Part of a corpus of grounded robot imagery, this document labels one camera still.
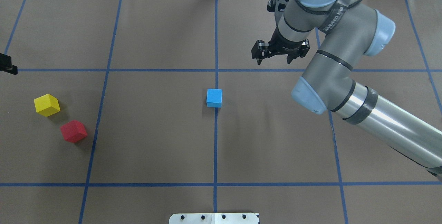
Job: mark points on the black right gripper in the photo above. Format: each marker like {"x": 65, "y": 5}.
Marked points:
{"x": 282, "y": 46}

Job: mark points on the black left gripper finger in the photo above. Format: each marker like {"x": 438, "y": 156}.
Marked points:
{"x": 6, "y": 65}

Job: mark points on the blue block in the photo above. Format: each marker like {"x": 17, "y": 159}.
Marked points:
{"x": 214, "y": 98}

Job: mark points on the red block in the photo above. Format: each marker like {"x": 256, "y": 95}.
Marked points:
{"x": 73, "y": 131}

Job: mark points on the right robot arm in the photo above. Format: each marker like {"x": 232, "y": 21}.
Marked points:
{"x": 352, "y": 30}

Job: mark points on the yellow block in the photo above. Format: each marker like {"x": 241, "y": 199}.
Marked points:
{"x": 46, "y": 105}

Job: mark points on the white camera pole base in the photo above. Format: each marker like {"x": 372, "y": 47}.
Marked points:
{"x": 214, "y": 218}

